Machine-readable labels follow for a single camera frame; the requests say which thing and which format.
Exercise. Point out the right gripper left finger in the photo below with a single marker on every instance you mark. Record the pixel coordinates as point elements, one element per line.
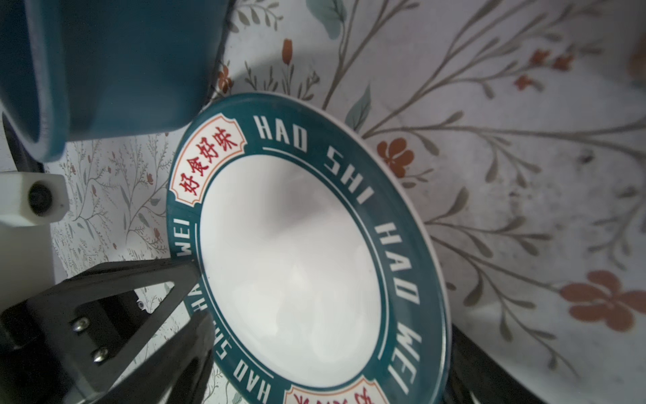
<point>179,370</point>

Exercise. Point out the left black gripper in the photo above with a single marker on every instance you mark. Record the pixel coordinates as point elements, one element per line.
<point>74,342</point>

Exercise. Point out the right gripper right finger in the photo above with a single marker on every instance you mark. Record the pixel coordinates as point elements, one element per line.
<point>474,377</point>

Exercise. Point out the green rim plate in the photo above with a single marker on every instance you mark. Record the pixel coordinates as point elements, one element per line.
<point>321,279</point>

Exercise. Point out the teal plastic bin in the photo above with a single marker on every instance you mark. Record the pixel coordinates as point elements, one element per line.
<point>86,70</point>

